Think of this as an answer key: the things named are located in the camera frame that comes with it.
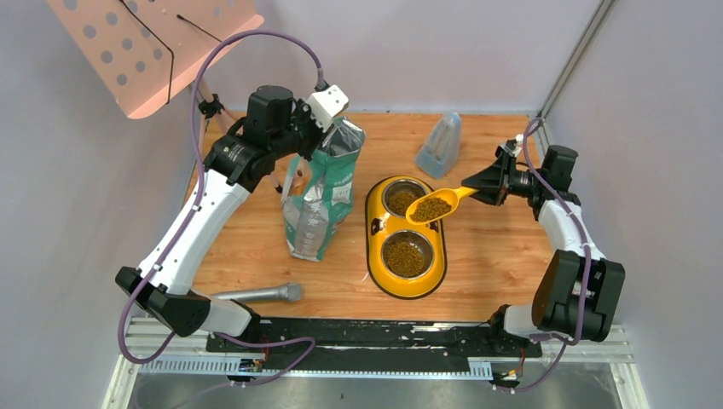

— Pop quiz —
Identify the brown pet food kibble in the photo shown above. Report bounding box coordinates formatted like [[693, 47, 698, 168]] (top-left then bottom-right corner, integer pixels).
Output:
[[383, 222, 446, 279]]

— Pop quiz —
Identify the clear plastic container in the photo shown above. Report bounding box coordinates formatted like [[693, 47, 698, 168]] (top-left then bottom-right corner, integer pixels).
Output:
[[414, 112, 462, 179]]

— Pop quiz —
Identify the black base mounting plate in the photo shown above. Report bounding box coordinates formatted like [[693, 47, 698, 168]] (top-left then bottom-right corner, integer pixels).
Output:
[[205, 317, 543, 362]]

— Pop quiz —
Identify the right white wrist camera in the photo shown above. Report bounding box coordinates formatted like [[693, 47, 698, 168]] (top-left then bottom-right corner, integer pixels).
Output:
[[499, 134, 524, 158]]

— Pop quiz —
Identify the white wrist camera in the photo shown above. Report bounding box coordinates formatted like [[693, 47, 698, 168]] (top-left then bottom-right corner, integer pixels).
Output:
[[499, 134, 524, 158], [307, 84, 350, 132]]

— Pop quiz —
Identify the pink music stand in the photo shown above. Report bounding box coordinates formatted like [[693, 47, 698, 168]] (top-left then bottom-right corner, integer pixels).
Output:
[[48, 0, 264, 119]]

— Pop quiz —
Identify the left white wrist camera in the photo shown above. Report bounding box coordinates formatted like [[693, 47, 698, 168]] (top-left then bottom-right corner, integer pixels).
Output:
[[307, 84, 350, 132]]

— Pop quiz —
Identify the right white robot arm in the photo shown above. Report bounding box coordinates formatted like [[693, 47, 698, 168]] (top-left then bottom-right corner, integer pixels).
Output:
[[461, 142, 625, 356]]

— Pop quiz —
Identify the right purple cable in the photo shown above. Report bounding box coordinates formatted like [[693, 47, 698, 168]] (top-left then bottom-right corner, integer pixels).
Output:
[[489, 117, 593, 394]]

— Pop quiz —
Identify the yellow double bowl feeder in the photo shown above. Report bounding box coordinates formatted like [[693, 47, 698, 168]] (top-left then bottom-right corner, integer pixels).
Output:
[[365, 176, 448, 300]]

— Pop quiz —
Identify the grey microphone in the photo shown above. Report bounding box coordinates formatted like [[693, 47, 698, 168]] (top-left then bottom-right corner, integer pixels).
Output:
[[213, 283, 303, 303]]

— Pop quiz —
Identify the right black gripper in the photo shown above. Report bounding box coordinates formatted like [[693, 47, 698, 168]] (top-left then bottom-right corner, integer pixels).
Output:
[[459, 153, 544, 206]]

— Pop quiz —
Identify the aluminium frame rail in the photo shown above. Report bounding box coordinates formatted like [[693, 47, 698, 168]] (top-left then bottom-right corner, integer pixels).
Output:
[[101, 0, 651, 409]]

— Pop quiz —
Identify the yellow plastic scoop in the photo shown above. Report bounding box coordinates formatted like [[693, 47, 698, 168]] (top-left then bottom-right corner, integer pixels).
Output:
[[405, 187, 477, 225]]

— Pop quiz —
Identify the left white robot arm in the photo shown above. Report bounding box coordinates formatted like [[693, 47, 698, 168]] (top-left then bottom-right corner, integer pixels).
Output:
[[115, 85, 349, 352]]

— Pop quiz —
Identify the green pet food bag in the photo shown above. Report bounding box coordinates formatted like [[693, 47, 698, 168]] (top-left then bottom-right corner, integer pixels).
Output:
[[281, 117, 366, 262]]

